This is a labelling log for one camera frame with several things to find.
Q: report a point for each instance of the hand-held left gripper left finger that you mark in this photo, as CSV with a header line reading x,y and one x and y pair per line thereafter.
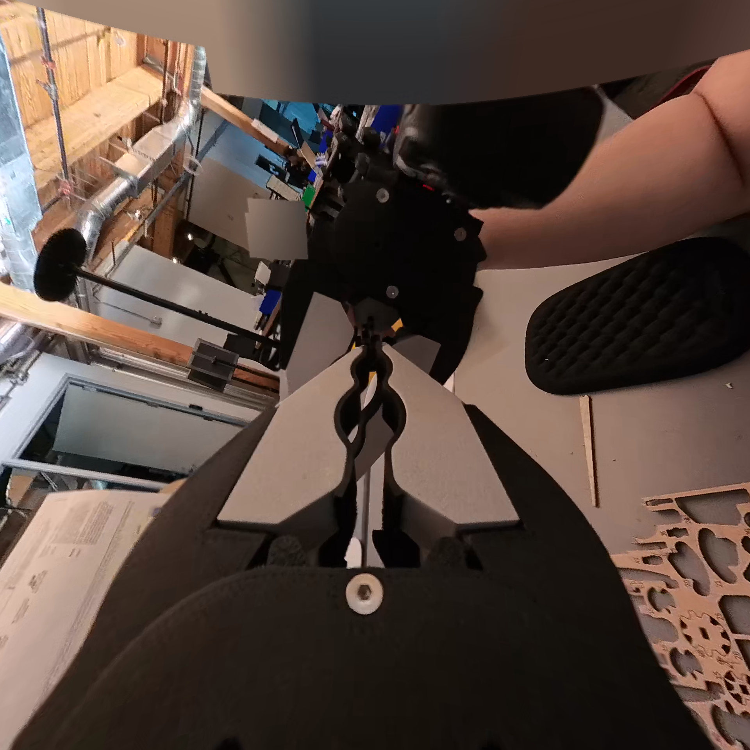
x,y
287,451

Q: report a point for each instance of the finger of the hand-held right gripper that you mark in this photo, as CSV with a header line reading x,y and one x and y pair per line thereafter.
x,y
319,345
419,354

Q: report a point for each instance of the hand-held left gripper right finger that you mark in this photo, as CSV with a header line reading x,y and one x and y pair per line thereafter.
x,y
451,457

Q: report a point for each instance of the dark wooden gear stack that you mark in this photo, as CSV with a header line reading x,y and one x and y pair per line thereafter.
x,y
369,337

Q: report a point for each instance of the person's right forearm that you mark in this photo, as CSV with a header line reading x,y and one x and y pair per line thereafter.
x,y
615,199

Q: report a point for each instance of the laser-cut wooden parts sheet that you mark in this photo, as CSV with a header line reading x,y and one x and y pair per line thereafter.
x,y
716,628

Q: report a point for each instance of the thin wooden stick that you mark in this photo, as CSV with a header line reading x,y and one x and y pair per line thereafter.
x,y
589,451

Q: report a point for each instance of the black textured wrist pad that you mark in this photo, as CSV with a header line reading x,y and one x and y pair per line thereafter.
x,y
633,316

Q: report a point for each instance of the wooden ceiling beam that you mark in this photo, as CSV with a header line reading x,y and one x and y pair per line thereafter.
x,y
88,328

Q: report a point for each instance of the printed instruction sheet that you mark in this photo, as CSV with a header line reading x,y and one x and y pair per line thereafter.
x,y
58,586

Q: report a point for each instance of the grey metal bracket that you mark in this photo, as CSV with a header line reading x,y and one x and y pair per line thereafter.
x,y
211,363

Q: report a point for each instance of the silver spiral air duct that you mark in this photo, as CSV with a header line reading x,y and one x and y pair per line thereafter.
x,y
152,152

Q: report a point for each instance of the large rectangular silver duct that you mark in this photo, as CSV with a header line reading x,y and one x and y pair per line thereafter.
x,y
17,176

